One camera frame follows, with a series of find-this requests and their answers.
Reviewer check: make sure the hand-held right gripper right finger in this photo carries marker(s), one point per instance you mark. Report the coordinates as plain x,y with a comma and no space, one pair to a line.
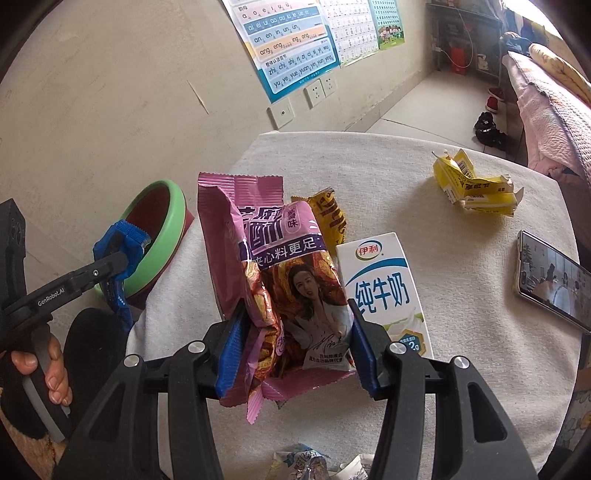
362,355

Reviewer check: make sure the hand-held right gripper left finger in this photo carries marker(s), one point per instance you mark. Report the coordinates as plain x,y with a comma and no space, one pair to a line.
233,355

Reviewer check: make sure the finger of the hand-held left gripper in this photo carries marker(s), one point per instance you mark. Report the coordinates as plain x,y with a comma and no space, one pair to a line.
122,242
115,295

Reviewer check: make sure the green bin with red inside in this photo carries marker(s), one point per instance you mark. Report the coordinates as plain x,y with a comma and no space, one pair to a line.
161,240

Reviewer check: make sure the white milk carton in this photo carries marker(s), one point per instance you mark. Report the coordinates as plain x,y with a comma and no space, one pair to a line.
383,277

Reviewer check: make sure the pink snack packet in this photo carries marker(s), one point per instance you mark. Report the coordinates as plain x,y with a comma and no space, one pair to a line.
300,295

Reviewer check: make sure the light blue wrapper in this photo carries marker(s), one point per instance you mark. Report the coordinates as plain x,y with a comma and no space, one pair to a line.
300,464

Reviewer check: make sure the yellow snack wrapper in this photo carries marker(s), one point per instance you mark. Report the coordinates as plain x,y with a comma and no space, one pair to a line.
328,217

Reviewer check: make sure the yellow carton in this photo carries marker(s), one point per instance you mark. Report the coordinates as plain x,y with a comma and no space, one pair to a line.
475,189

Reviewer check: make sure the person's left forearm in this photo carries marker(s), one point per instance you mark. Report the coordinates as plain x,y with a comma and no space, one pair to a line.
18,429

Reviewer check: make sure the person's left hand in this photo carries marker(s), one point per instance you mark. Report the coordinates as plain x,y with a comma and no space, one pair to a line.
57,369

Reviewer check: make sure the white paper scrap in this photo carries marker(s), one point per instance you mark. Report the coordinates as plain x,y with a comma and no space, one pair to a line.
358,468

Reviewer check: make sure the smartphone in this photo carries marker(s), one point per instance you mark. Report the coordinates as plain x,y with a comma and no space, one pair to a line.
554,281

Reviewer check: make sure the floral cushion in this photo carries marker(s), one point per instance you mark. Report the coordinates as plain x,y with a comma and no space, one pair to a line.
582,410

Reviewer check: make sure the pair of black shoes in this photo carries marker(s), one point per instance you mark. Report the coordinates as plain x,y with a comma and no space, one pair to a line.
489,131

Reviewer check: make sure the bed with pink sheet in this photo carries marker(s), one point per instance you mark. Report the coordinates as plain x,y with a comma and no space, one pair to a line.
549,115

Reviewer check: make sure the red bucket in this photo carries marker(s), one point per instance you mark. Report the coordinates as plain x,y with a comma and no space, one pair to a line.
458,60

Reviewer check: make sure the dark metal rack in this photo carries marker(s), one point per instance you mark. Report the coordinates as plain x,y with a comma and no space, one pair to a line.
443,27

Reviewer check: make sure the dark clothes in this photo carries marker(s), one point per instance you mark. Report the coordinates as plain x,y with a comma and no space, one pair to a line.
515,42

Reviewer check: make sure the yellow quilt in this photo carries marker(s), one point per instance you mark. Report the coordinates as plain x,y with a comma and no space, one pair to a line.
563,67

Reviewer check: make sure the white wall plate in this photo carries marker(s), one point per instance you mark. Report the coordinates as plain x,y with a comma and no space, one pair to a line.
280,114

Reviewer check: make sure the white wall socket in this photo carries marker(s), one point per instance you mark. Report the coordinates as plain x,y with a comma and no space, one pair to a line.
328,85
314,95

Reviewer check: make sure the blue bordered wall poster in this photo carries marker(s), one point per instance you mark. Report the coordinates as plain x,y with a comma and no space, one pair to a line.
286,46

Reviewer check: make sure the white chart wall poster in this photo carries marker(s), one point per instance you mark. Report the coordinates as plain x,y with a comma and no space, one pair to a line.
351,32

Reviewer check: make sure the green chart wall poster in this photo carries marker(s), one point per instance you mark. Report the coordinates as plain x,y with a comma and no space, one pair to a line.
388,23

